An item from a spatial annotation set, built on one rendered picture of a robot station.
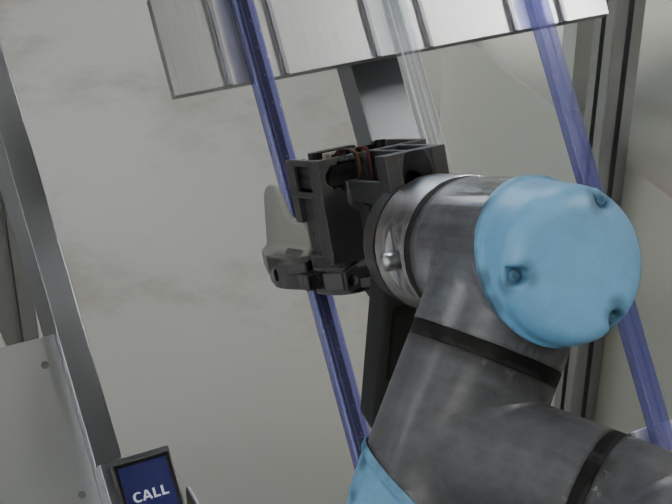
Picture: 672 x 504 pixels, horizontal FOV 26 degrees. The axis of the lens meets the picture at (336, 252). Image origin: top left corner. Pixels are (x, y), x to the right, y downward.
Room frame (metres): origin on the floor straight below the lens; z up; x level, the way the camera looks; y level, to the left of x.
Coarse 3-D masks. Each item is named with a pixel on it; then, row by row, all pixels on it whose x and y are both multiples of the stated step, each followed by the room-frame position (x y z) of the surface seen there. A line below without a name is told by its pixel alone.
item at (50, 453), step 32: (0, 352) 0.82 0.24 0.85; (32, 352) 0.82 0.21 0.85; (0, 384) 0.80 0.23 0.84; (32, 384) 0.81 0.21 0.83; (64, 384) 0.81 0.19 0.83; (0, 416) 0.78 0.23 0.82; (32, 416) 0.79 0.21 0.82; (64, 416) 0.79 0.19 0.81; (0, 448) 0.77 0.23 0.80; (32, 448) 0.77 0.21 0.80; (64, 448) 0.78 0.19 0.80; (0, 480) 0.75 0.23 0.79; (32, 480) 0.76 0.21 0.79; (64, 480) 0.76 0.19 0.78
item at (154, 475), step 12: (120, 468) 0.74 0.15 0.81; (132, 468) 0.74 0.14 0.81; (144, 468) 0.75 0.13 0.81; (156, 468) 0.75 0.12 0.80; (168, 468) 0.75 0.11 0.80; (120, 480) 0.74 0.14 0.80; (132, 480) 0.74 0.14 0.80; (144, 480) 0.74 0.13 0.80; (156, 480) 0.74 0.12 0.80; (168, 480) 0.74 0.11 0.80; (132, 492) 0.73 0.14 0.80; (144, 492) 0.73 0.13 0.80; (156, 492) 0.74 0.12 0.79; (168, 492) 0.74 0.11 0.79
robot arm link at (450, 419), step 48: (432, 336) 0.54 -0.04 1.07; (432, 384) 0.52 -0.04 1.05; (480, 384) 0.52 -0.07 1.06; (528, 384) 0.52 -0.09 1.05; (384, 432) 0.52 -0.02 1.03; (432, 432) 0.51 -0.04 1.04; (480, 432) 0.50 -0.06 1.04; (528, 432) 0.50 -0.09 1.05; (576, 432) 0.50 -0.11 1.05; (384, 480) 0.50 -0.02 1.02; (432, 480) 0.49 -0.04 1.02; (480, 480) 0.48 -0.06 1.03; (528, 480) 0.48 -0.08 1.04
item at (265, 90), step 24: (240, 0) 0.92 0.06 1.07; (240, 24) 0.91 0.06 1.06; (264, 48) 0.90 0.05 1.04; (264, 72) 0.89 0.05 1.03; (264, 96) 0.88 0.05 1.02; (264, 120) 0.87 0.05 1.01; (288, 144) 0.86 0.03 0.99; (288, 192) 0.84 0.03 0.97; (336, 312) 0.79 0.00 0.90; (336, 336) 0.78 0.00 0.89; (336, 360) 0.77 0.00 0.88; (336, 384) 0.76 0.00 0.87; (360, 432) 0.74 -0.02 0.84
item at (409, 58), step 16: (384, 0) 0.95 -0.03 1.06; (400, 0) 0.95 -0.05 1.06; (400, 16) 0.95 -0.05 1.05; (400, 32) 0.94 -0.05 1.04; (400, 48) 0.93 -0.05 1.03; (416, 48) 0.93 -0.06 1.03; (400, 64) 0.93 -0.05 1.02; (416, 64) 0.93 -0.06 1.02; (416, 80) 0.92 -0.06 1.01; (416, 96) 0.91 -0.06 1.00; (416, 112) 0.90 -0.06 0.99; (432, 112) 0.90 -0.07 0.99; (432, 128) 0.90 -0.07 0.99; (448, 160) 0.88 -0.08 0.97
